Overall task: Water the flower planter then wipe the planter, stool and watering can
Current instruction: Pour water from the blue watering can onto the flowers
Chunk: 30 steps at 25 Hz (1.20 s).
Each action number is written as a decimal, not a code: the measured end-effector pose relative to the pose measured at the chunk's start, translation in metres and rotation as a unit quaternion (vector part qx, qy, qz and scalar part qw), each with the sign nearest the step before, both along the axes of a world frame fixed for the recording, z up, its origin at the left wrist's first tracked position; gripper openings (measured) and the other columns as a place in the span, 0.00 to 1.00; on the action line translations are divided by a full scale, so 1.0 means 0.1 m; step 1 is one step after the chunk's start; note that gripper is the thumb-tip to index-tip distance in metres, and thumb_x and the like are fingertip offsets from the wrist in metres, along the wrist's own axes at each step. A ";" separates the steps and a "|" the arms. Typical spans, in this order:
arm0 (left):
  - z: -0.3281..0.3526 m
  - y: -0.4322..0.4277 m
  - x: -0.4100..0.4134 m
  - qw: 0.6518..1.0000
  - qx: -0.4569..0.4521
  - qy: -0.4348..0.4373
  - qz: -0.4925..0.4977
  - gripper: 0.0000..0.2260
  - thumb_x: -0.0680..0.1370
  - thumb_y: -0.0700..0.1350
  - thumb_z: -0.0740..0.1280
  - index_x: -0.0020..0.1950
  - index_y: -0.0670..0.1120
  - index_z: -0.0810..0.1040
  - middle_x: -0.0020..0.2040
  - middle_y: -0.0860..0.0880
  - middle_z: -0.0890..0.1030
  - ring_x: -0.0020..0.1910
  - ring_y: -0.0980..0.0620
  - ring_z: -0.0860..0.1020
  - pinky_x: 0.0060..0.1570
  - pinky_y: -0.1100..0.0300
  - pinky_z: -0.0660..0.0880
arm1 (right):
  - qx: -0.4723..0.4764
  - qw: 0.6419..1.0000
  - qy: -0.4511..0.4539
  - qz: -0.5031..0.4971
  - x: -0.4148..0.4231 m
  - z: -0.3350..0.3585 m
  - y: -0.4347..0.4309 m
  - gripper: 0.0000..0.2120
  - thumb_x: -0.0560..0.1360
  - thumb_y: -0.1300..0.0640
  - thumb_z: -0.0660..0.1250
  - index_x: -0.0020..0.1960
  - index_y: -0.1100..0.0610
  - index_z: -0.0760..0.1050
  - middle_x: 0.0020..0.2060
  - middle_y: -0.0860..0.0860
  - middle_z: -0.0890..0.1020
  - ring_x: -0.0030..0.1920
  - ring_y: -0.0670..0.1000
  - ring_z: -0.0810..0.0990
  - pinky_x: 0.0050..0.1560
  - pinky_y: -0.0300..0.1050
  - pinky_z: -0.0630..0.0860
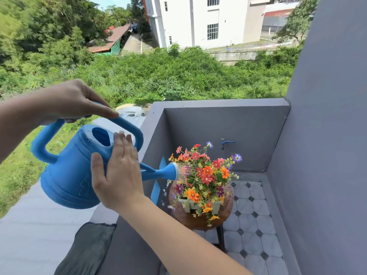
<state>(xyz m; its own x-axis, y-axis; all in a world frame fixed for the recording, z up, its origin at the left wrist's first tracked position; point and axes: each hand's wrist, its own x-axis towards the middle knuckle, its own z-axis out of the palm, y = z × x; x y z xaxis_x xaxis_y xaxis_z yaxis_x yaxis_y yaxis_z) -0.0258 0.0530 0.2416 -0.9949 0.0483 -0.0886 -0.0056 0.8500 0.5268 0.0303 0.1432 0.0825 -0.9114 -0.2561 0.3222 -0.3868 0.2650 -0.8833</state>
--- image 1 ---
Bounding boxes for person's left hand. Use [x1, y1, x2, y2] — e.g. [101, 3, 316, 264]
[43, 79, 120, 125]

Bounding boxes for person's right forearm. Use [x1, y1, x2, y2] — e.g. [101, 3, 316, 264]
[119, 196, 253, 275]

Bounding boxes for dark cleaning cloth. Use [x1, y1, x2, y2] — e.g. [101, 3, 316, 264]
[54, 222, 117, 275]

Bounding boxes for round wooden table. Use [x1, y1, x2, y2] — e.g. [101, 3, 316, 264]
[168, 180, 234, 230]

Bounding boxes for concrete retaining wall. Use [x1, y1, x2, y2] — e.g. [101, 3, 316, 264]
[208, 50, 276, 66]

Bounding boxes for grey corrugated metal roof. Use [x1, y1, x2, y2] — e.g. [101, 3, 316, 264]
[0, 117, 147, 275]

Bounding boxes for person's left forearm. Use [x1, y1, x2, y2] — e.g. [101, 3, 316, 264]
[0, 90, 55, 163]

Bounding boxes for pale green square planter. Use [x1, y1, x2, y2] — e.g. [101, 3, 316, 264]
[178, 197, 222, 215]

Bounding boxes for green shed with brown roof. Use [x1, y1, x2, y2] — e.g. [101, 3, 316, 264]
[87, 24, 131, 56]

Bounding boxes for green overgrown vegetation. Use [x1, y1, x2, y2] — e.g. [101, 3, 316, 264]
[0, 44, 303, 218]

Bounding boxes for colourful flowers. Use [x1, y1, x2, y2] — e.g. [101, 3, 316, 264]
[167, 141, 243, 226]

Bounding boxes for blue plastic watering can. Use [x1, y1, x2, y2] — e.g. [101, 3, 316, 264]
[31, 101, 180, 210]

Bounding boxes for green trees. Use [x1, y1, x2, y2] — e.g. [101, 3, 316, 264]
[0, 0, 151, 83]

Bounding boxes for person's right hand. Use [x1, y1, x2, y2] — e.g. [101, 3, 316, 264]
[90, 131, 145, 212]

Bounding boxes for white parked car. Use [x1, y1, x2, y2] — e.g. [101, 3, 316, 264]
[117, 105, 147, 118]

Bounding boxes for white building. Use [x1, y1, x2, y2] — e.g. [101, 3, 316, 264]
[142, 0, 270, 49]

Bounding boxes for black metal table frame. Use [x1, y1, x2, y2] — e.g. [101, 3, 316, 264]
[216, 225, 227, 252]

